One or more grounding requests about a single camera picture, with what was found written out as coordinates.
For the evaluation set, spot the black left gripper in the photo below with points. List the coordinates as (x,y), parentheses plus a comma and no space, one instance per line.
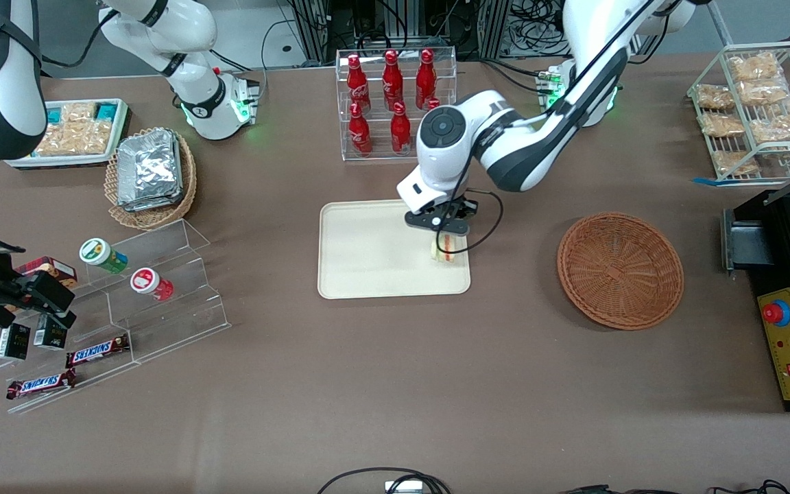
(464,206)

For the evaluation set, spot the triangle sandwich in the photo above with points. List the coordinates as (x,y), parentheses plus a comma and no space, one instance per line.
(448,257)

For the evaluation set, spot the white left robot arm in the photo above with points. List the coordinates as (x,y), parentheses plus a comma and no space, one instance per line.
(525,151)

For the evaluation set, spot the cream plastic serving tray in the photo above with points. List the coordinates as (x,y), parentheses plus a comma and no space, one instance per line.
(367,254)

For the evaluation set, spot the tan oval wicker basket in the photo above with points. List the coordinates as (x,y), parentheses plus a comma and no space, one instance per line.
(151,218)

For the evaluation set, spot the brown round wicker basket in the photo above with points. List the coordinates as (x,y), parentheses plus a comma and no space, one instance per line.
(621,271)

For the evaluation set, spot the dark red carton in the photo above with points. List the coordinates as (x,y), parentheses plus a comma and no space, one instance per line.
(49,267)

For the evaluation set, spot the small black box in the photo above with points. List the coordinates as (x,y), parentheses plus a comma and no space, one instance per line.
(13,342)
(50,334)

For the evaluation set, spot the green lidded can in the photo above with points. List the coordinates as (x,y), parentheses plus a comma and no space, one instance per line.
(101,255)

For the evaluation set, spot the brown snickers bar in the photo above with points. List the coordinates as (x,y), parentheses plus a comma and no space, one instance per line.
(97,351)
(42,385)

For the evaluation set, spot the red lidded can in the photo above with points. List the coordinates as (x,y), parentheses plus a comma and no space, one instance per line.
(149,283)

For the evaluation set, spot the clear acrylic bottle rack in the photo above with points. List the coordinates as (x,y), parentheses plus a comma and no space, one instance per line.
(374,156)

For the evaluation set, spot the clear acrylic stepped stand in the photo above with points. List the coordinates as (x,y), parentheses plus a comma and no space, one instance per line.
(175,309)

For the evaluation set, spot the white plastic bin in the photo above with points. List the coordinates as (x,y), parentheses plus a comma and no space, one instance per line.
(18,161)

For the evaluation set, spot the silver foil bag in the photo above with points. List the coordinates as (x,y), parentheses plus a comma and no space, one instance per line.
(155,204)
(149,165)

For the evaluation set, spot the metal equipment rack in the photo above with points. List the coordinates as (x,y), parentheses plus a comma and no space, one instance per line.
(367,27)

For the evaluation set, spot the small white device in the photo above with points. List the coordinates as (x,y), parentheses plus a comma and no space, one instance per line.
(403,487)

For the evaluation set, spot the blue tape strip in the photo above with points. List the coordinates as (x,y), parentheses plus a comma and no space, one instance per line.
(705,180)

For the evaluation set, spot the brown snack packet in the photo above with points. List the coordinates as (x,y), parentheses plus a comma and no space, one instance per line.
(714,97)
(734,162)
(764,91)
(722,124)
(751,67)
(779,123)

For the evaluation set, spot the red emergency stop button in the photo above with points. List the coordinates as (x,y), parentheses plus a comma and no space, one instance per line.
(775,313)

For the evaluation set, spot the black side bracket of machine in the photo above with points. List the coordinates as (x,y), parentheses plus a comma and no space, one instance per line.
(748,240)

